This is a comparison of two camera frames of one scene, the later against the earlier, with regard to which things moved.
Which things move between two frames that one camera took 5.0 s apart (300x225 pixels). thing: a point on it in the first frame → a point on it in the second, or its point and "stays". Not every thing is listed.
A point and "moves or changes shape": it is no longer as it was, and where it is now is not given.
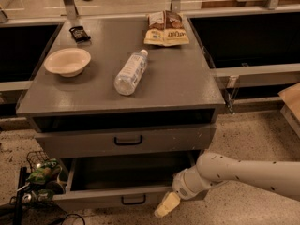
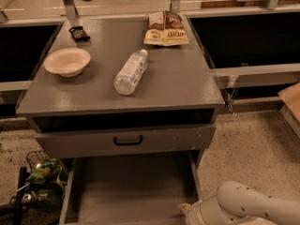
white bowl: [68, 62] stays
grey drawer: [120, 181] moves or changes shape
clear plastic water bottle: [130, 73] stays
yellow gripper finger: [170, 202] → [185, 206]
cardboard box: [291, 97] stays
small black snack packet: [80, 34] stays
